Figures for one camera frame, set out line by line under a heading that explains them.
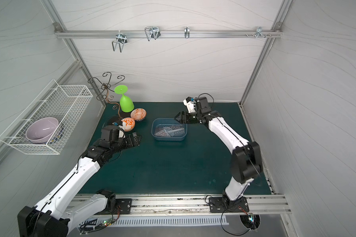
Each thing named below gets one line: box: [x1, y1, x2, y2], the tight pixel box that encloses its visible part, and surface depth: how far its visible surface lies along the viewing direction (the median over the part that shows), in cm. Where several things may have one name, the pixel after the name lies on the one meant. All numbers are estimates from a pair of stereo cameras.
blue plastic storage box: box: [150, 117, 188, 142], surface depth 103 cm
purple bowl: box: [25, 117, 59, 144], surface depth 62 cm
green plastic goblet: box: [114, 84, 135, 113], surface depth 91 cm
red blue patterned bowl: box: [130, 108, 147, 122], surface depth 113 cm
